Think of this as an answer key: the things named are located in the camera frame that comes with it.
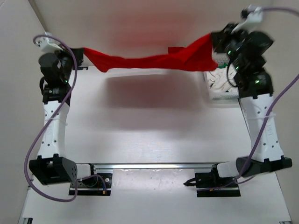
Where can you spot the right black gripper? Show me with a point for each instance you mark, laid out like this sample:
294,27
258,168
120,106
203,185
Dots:
225,34

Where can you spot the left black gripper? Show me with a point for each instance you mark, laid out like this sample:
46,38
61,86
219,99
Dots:
79,53

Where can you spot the red t-shirt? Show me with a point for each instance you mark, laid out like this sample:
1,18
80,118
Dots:
195,57

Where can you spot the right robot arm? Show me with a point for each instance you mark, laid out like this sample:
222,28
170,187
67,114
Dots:
256,98

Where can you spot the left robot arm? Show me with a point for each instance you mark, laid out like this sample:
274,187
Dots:
51,165

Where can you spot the dark label sticker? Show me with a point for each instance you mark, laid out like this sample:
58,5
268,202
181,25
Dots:
83,68

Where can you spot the white plastic basket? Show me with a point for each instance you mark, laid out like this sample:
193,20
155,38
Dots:
221,59

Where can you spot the green garment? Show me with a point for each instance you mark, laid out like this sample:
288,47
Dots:
223,66

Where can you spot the white t-shirt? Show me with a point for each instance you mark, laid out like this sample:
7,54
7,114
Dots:
218,82

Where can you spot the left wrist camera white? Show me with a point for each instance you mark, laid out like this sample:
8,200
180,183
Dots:
48,45

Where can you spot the aluminium rail front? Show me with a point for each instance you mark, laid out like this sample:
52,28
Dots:
153,166

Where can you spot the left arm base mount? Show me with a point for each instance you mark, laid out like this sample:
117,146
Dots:
94,180

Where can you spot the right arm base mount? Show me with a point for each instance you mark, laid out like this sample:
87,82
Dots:
209,184

